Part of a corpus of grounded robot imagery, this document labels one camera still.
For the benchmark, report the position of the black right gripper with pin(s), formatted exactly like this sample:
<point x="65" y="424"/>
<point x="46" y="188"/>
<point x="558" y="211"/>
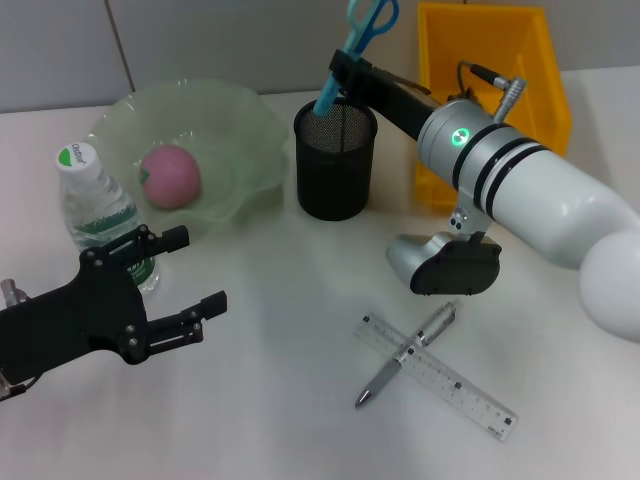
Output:
<point x="395" y="102"/>

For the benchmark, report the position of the blue scissors with sheath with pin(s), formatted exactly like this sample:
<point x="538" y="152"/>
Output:
<point x="372" y="22"/>

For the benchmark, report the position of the silver retractable pen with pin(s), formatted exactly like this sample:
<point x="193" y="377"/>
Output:
<point x="385" y="372"/>

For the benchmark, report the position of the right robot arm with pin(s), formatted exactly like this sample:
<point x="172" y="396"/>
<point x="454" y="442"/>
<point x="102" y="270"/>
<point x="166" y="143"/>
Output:
<point x="540" y="200"/>

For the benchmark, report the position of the pink peach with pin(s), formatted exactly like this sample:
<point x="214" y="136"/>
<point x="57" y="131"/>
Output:
<point x="172" y="177"/>

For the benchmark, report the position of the transparent plastic ruler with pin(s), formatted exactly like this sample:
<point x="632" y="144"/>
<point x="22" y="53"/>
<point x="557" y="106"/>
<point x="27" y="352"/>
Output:
<point x="465" y="395"/>

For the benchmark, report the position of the green wavy glass fruit plate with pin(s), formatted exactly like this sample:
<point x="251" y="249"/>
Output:
<point x="225" y="140"/>

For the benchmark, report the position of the green label water bottle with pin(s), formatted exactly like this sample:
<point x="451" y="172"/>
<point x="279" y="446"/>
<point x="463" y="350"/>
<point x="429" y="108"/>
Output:
<point x="92" y="200"/>

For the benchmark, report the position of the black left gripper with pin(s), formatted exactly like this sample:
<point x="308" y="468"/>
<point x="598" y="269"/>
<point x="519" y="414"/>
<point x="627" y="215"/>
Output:
<point x="85" y="315"/>

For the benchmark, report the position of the yellow plastic storage bin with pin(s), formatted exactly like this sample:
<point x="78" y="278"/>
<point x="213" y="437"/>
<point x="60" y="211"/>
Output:
<point x="500" y="40"/>

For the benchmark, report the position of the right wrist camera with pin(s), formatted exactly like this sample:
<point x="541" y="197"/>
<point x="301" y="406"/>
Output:
<point x="450" y="265"/>

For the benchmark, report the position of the black mesh pen holder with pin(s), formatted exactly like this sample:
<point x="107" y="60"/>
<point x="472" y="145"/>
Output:
<point x="332" y="185"/>

